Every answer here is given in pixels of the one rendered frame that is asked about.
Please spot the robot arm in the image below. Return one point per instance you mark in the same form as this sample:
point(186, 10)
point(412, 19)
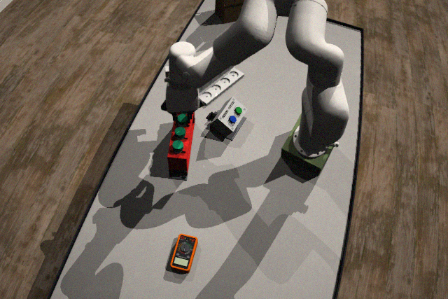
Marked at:
point(324, 104)

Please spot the orange digital multimeter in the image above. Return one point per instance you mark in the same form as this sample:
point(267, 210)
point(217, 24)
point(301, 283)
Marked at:
point(184, 253)

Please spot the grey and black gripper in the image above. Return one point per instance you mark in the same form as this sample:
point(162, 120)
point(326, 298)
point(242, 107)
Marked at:
point(181, 100)

